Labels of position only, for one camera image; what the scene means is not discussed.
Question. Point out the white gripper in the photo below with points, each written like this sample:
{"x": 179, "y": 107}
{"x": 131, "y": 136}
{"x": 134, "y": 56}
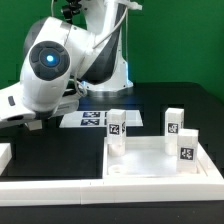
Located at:
{"x": 13, "y": 112}

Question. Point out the white square table top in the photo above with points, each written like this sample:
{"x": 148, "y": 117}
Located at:
{"x": 145, "y": 157}

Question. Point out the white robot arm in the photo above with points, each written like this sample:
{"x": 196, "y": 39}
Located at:
{"x": 66, "y": 59}

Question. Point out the white block at left edge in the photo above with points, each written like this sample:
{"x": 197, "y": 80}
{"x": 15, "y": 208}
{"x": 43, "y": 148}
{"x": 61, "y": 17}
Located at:
{"x": 5, "y": 156}

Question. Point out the white marker sheet with tags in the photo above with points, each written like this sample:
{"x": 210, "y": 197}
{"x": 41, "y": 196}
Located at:
{"x": 79, "y": 119}

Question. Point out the white L-shaped obstacle fence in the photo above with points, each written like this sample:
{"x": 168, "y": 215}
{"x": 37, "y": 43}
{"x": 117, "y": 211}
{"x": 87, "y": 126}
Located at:
{"x": 116, "y": 190}

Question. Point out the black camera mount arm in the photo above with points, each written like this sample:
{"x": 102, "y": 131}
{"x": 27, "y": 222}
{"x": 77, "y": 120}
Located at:
{"x": 72, "y": 8}

